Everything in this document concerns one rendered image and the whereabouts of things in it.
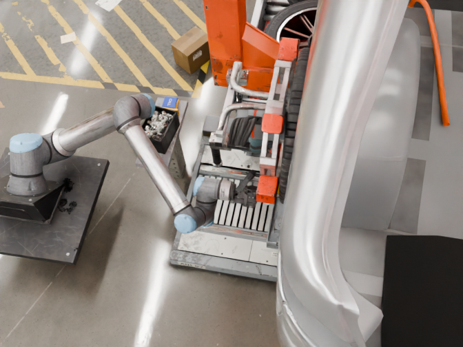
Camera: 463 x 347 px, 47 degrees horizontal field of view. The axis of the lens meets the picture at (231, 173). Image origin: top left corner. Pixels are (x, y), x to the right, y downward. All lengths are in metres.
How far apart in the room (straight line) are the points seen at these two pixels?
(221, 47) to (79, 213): 1.10
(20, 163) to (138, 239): 0.77
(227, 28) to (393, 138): 1.05
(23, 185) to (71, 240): 0.36
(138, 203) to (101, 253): 0.35
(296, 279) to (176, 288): 1.76
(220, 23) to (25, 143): 1.08
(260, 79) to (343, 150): 1.57
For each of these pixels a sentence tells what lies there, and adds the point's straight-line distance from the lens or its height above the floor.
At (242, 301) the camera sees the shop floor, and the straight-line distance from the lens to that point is 2.84.
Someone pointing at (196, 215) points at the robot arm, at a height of 0.65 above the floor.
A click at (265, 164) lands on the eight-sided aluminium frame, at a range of 2.05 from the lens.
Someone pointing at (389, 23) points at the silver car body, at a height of 1.78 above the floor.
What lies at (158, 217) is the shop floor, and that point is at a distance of 3.07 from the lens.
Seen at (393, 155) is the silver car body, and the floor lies 1.21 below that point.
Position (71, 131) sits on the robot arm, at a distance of 2.75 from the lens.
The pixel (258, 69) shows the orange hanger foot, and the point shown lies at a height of 0.68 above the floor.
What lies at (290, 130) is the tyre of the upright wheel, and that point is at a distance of 1.96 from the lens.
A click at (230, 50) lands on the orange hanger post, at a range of 2.63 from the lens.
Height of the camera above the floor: 2.71
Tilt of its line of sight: 59 degrees down
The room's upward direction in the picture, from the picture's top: 7 degrees counter-clockwise
